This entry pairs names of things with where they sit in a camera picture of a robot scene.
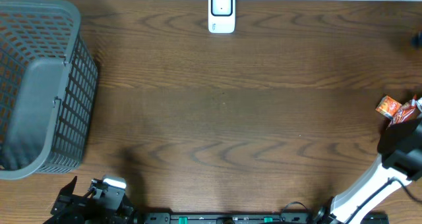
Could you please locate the orange small snack packet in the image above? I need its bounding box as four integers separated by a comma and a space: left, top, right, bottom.
376, 96, 402, 120

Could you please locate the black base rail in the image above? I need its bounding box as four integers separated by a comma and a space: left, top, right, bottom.
134, 211, 313, 224

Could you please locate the grey plastic basket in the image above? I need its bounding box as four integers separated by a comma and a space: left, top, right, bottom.
1, 0, 98, 180

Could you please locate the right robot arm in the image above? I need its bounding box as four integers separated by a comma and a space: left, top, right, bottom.
309, 96, 421, 223

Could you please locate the red Top chocolate bar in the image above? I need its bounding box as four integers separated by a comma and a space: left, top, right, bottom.
388, 96, 421, 126

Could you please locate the white barcode scanner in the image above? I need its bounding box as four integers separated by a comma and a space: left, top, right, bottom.
208, 0, 236, 34

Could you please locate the green lid jar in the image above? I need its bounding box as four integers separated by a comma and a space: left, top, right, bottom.
416, 98, 422, 112

